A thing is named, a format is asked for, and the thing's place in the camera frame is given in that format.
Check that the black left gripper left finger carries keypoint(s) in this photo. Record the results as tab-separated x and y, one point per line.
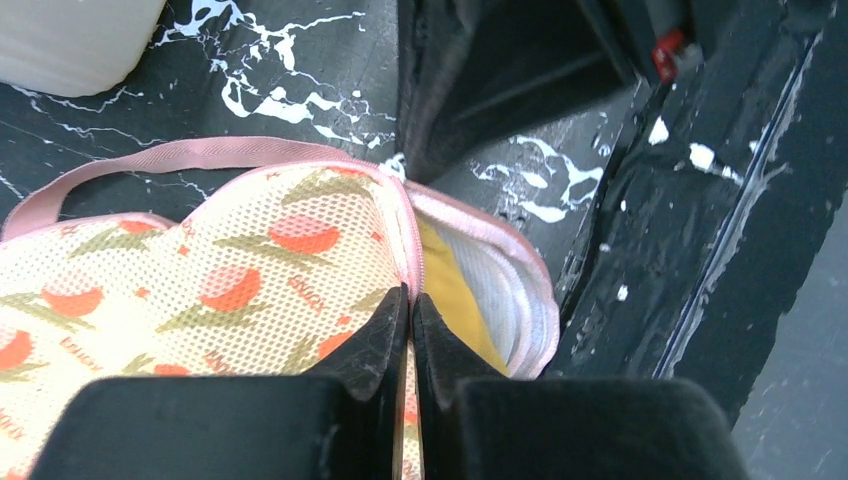
337	420

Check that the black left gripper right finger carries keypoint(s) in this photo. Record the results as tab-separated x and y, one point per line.
478	424

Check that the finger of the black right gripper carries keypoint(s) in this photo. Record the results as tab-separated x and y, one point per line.
471	73

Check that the yellow bra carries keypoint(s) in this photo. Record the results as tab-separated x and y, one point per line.
446	285

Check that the orange floral bra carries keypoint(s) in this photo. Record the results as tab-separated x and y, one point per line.
268	276

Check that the cream perforated plastic basket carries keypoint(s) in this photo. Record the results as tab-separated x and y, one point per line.
74	48

